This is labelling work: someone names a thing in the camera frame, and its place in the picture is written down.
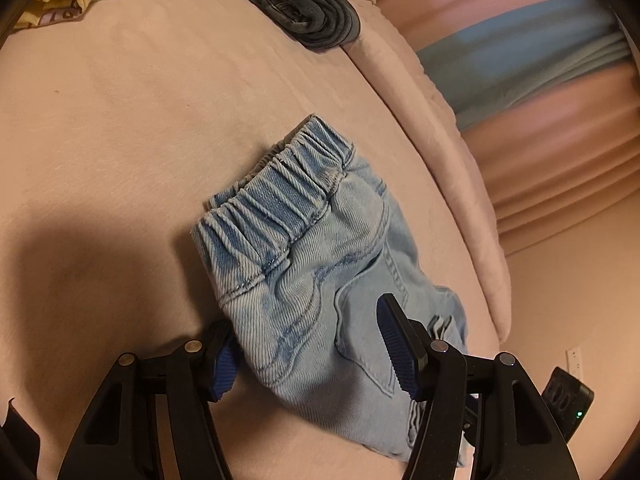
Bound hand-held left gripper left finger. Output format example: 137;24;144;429
55;317;238;480

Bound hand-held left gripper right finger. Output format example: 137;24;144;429
375;294;583;480

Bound light blue denim pants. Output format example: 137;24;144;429
190;115;473;466

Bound dark cloth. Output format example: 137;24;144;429
0;397;42;480

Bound pink duvet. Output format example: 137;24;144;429
200;0;513;346

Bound blue curtain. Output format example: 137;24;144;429
415;0;631;131

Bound dark folded jeans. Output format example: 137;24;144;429
227;0;362;53

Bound white wall socket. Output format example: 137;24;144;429
565;344;586;386

